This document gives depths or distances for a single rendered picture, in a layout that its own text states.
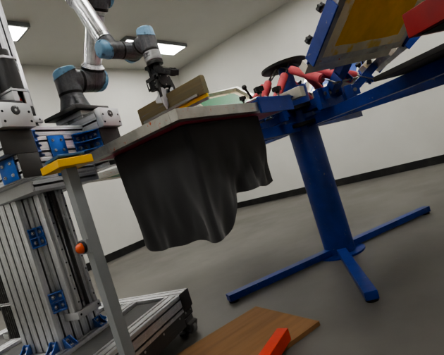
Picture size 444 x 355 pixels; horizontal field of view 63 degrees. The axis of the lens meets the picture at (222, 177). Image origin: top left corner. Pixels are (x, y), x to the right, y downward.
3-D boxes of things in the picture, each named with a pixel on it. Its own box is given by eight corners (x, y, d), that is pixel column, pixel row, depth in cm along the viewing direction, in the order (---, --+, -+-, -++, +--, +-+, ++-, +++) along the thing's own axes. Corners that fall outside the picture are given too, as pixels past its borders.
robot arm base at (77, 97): (54, 117, 179) (48, 98, 179) (77, 117, 192) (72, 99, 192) (75, 106, 172) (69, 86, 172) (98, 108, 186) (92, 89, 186)
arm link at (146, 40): (145, 34, 162) (156, 24, 156) (152, 57, 162) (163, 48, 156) (130, 32, 156) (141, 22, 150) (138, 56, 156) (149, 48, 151)
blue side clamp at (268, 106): (262, 113, 151) (257, 96, 150) (252, 116, 154) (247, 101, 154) (294, 108, 174) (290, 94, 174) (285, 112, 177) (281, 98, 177)
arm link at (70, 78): (54, 98, 182) (46, 72, 182) (79, 97, 192) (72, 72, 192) (63, 89, 174) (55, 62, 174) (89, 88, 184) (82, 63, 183)
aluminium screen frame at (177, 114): (179, 119, 114) (175, 108, 114) (85, 165, 151) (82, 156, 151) (292, 107, 175) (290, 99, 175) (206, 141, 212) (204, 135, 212)
